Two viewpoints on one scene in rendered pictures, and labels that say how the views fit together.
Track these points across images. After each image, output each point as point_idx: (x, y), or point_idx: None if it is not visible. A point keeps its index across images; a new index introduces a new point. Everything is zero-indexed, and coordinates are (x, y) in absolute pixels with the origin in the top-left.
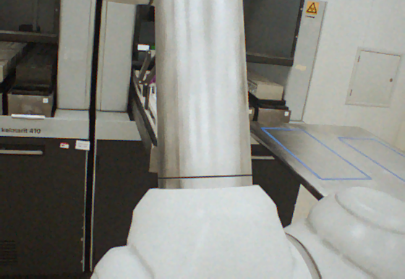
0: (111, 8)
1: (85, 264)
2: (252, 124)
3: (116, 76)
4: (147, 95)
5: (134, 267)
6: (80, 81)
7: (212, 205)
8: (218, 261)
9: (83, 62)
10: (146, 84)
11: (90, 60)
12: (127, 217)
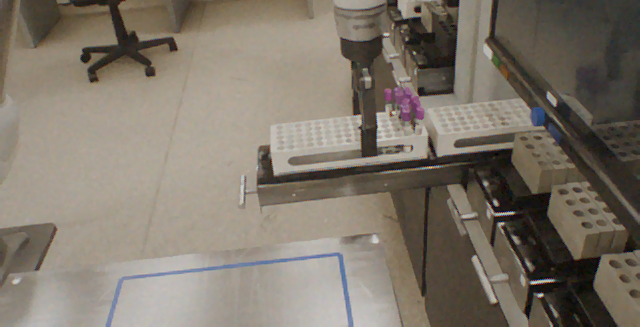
0: None
1: None
2: (357, 243)
3: (481, 83)
4: (352, 108)
5: None
6: (464, 68)
7: None
8: None
9: (467, 43)
10: (352, 93)
11: (471, 44)
12: (438, 278)
